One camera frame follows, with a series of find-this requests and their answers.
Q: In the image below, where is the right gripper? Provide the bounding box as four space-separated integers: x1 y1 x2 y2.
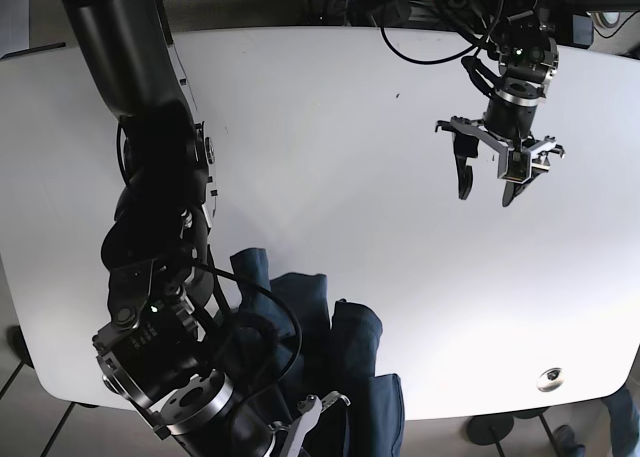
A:
92 298 351 456

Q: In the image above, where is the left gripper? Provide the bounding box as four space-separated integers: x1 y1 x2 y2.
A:
436 84 544 207

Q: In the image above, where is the dark blue T-shirt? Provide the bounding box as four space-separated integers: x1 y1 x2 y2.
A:
207 248 405 456

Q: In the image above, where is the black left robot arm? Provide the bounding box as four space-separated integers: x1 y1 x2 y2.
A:
435 0 565 207

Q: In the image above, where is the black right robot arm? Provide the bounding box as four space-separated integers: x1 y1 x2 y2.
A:
62 0 347 456

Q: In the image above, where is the right silver table grommet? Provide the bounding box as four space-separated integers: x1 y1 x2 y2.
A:
536 367 565 393

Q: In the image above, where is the black round stand base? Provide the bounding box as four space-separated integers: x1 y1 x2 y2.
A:
465 414 514 446

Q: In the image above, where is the right grey shoe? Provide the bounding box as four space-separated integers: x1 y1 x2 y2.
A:
553 425 586 457

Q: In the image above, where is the person's blue jeans leg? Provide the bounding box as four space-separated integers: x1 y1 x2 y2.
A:
601 385 639 457

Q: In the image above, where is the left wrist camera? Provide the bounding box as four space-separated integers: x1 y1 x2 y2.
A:
497 147 531 184

